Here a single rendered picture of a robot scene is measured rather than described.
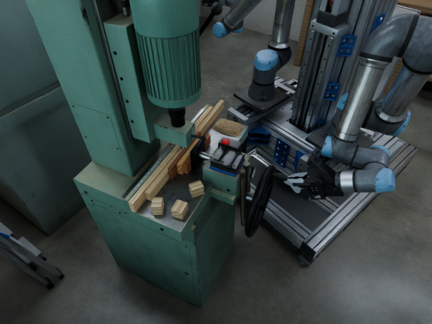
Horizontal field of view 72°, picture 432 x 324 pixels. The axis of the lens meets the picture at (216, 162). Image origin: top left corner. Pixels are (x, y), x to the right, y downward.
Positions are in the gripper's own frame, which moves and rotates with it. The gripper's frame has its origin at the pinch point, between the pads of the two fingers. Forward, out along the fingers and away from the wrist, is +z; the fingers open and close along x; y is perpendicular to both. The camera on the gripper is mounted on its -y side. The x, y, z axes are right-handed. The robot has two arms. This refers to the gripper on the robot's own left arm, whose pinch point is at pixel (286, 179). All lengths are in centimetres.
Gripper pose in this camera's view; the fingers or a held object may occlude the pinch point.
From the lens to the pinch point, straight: 117.5
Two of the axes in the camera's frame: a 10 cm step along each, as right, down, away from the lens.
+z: -7.8, 0.7, 6.3
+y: 4.3, 7.9, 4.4
